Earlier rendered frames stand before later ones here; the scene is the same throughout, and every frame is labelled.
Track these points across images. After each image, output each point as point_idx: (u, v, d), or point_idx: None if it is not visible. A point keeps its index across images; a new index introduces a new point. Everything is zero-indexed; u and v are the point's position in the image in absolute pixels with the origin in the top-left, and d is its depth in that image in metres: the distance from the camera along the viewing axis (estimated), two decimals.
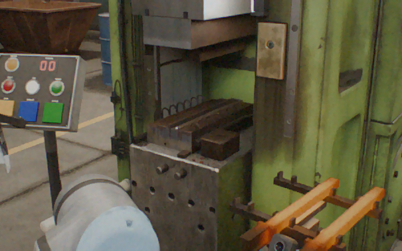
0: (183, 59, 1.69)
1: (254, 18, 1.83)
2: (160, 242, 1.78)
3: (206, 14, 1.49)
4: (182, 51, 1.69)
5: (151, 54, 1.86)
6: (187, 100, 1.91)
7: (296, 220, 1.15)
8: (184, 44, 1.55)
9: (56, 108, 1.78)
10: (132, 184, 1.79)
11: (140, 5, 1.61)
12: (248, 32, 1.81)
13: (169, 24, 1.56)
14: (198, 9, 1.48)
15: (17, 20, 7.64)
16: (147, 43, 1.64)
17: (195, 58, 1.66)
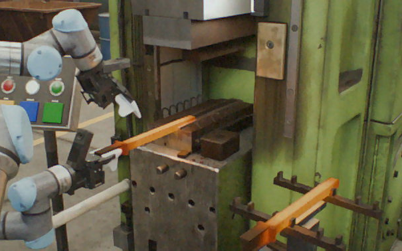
0: (183, 59, 1.69)
1: (254, 18, 1.83)
2: (160, 242, 1.78)
3: (206, 14, 1.49)
4: (182, 51, 1.69)
5: (151, 54, 1.86)
6: (187, 100, 1.91)
7: (296, 220, 1.15)
8: (184, 44, 1.55)
9: (56, 108, 1.78)
10: (132, 184, 1.79)
11: (140, 5, 1.61)
12: (248, 32, 1.81)
13: (169, 24, 1.56)
14: (198, 9, 1.48)
15: (17, 20, 7.64)
16: (147, 43, 1.64)
17: (195, 58, 1.66)
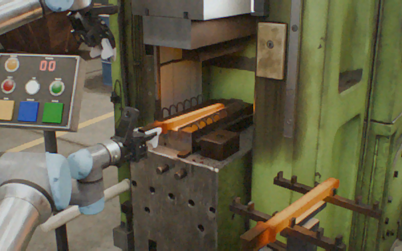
0: (183, 59, 1.69)
1: (254, 18, 1.83)
2: (160, 242, 1.78)
3: (206, 14, 1.49)
4: (182, 51, 1.69)
5: (151, 54, 1.86)
6: (187, 100, 1.91)
7: (296, 220, 1.15)
8: (184, 44, 1.55)
9: (56, 108, 1.78)
10: (132, 184, 1.79)
11: (140, 5, 1.61)
12: (248, 32, 1.81)
13: (169, 24, 1.56)
14: (198, 9, 1.48)
15: None
16: (147, 43, 1.64)
17: (195, 58, 1.66)
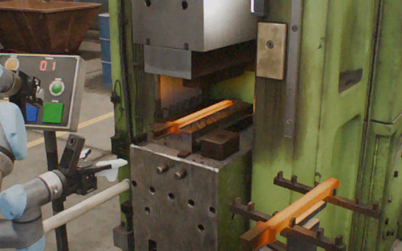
0: (183, 86, 1.72)
1: (253, 44, 1.86)
2: (160, 242, 1.78)
3: (206, 46, 1.52)
4: (182, 78, 1.72)
5: None
6: (187, 100, 1.91)
7: (296, 220, 1.15)
8: (184, 74, 1.58)
9: (56, 108, 1.78)
10: (132, 184, 1.79)
11: (141, 34, 1.64)
12: (247, 58, 1.84)
13: (169, 54, 1.59)
14: (198, 41, 1.51)
15: (17, 20, 7.64)
16: (147, 72, 1.67)
17: (195, 86, 1.69)
